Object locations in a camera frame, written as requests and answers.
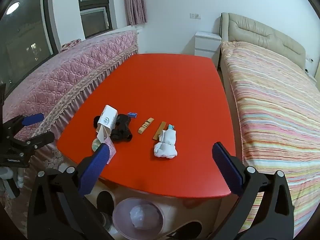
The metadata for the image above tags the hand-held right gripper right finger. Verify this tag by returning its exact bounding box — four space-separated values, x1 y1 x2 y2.
212 142 295 240

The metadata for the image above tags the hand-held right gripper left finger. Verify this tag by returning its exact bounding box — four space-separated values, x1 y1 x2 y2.
27 143 118 240

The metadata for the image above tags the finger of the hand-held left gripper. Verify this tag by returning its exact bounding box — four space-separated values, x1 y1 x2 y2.
7 131 55 153
2 113 44 138

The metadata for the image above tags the pale green round lid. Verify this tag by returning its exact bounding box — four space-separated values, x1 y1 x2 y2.
92 138 103 152

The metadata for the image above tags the pink paper scrap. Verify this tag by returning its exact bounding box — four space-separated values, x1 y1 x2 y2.
101 140 117 165

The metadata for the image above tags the black sock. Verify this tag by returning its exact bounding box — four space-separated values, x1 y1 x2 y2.
93 114 133 142

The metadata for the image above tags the white cardboard box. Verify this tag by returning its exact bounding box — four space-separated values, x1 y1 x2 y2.
96 105 118 143

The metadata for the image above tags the pink plastic bin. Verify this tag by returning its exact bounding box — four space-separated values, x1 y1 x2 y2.
112 197 165 239

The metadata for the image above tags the white sock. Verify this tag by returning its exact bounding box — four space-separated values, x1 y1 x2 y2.
153 129 178 159

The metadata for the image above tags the wooden stick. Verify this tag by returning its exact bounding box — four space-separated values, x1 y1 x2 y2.
152 121 167 140

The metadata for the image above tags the person's left hand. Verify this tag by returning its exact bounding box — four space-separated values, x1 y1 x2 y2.
0 166 25 188

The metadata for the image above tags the pink patterned rug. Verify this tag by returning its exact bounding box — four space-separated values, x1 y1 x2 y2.
0 145 75 230

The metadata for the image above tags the pink quilted bedspread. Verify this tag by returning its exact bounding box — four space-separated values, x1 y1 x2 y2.
0 29 139 155

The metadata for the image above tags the notched wooden piece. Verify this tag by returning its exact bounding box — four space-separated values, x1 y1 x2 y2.
138 117 155 135

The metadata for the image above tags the striped bed with beige headboard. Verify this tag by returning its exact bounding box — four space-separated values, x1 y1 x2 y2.
219 41 320 238

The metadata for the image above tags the large dark window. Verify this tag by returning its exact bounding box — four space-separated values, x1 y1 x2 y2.
0 0 60 98

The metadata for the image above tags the pink patterned cushion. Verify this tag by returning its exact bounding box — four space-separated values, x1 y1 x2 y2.
61 39 82 52

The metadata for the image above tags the red table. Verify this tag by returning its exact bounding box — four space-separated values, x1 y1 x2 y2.
57 53 236 198

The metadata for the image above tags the small framed window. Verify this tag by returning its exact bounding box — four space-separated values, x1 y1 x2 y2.
77 0 112 39

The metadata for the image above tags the white nightstand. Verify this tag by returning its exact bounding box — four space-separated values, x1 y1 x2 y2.
194 31 222 58

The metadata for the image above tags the beige padded headboard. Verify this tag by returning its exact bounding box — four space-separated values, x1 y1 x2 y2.
219 12 307 73

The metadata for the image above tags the pink patterned curtain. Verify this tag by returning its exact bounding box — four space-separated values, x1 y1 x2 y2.
122 0 148 26

